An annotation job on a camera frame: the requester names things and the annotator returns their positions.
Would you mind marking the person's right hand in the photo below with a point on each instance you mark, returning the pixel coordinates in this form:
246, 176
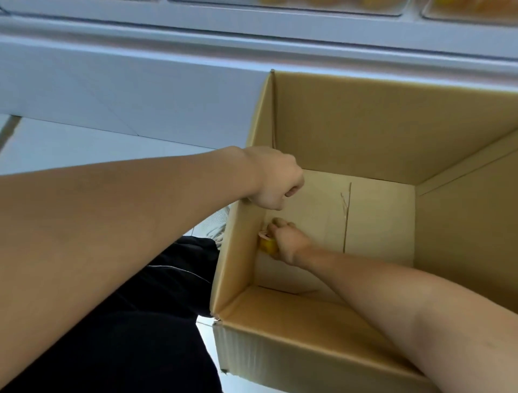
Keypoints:
291, 243

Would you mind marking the person's left hand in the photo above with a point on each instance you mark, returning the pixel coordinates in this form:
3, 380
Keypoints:
279, 174

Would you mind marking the yellow jelly cup pink lid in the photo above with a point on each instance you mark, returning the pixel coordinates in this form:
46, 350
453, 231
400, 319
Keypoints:
266, 245

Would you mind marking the brown cardboard box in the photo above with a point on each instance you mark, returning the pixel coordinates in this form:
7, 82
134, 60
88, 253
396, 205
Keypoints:
364, 121

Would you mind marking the cluster of white-lid jelly cups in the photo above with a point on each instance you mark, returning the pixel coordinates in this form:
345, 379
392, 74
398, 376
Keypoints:
323, 2

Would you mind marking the person's left forearm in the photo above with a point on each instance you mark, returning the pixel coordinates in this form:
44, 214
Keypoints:
101, 243

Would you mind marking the person's right forearm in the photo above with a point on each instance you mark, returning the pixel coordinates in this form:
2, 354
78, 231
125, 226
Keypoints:
425, 320

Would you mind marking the person's white shoe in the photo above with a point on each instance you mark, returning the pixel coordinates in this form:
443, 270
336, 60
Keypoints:
218, 226

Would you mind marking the person's black trousers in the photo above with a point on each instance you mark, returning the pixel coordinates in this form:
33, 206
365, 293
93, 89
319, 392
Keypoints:
121, 324

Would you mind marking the clear plastic bin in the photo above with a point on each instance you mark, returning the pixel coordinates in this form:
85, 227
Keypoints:
283, 10
465, 16

